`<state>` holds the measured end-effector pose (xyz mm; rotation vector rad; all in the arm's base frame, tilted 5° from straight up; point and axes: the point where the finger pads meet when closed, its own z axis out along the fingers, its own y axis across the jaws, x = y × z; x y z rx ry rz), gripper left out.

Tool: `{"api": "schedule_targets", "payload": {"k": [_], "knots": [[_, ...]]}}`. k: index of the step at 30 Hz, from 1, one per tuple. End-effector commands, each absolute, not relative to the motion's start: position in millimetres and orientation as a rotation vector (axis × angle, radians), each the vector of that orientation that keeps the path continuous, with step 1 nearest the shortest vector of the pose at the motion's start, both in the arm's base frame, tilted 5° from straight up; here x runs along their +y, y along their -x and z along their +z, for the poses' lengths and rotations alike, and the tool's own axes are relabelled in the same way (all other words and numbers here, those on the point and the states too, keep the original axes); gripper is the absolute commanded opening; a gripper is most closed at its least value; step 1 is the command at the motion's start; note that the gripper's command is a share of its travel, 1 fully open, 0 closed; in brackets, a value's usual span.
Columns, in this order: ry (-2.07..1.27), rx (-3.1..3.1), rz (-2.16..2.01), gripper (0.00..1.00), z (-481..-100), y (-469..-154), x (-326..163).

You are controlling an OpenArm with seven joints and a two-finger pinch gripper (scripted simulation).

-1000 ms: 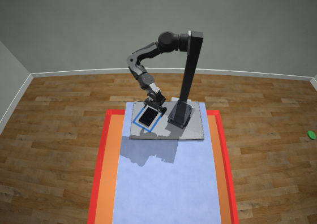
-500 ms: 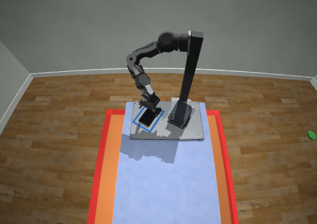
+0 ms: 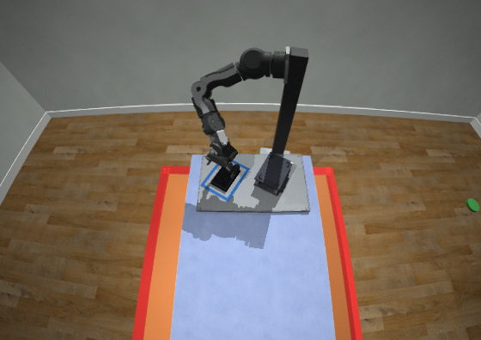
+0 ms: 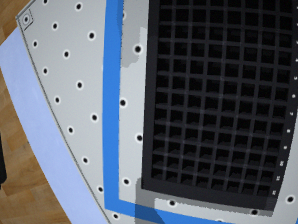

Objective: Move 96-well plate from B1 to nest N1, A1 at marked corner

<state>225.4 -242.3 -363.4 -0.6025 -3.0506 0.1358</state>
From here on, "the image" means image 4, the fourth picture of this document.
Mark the black well plate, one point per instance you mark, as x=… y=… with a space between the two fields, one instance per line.
x=167 y=88

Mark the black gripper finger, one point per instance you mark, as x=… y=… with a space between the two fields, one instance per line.
x=3 y=175

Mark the blue rectangular tape outline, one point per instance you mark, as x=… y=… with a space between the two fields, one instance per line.
x=110 y=128

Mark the grey flat base plate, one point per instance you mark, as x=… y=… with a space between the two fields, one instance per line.
x=64 y=41

